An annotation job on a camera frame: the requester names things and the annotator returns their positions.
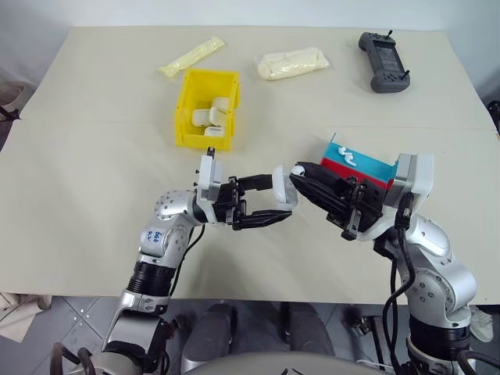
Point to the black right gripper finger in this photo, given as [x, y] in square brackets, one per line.
[326, 173]
[324, 199]

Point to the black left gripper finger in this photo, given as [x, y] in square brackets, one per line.
[261, 218]
[256, 183]

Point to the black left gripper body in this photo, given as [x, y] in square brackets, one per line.
[228, 201]

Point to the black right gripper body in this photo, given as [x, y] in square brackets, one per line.
[367, 203]

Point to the white earbud case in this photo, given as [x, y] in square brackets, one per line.
[217, 115]
[281, 189]
[214, 131]
[200, 117]

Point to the white earbud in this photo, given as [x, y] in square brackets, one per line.
[298, 170]
[349, 160]

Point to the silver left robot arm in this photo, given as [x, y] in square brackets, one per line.
[160, 242]

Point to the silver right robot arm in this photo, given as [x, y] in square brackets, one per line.
[441, 273]

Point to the closed white earbud case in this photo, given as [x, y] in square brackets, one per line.
[214, 131]
[217, 115]
[200, 117]

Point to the yellow plastic bin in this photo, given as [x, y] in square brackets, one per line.
[187, 93]

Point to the blue and red tray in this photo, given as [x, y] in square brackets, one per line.
[371, 164]

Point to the wide cream plastic bag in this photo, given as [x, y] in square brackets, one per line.
[291, 64]

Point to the dark rounded shape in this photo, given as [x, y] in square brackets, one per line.
[215, 336]

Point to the grey handheld remote controller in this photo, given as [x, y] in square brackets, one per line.
[384, 58]

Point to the long narrow plastic bag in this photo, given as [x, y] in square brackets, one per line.
[191, 56]

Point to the grey robot torso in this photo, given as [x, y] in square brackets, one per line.
[281, 365]

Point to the white shoe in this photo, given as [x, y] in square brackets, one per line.
[482, 322]

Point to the beige cloth bundle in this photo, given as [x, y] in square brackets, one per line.
[19, 312]

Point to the beige round stool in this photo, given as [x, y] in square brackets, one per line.
[11, 93]

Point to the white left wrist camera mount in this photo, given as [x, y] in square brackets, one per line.
[207, 172]

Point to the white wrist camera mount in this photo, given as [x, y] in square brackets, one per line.
[207, 172]
[422, 172]

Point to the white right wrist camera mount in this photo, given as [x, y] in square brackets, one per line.
[422, 172]

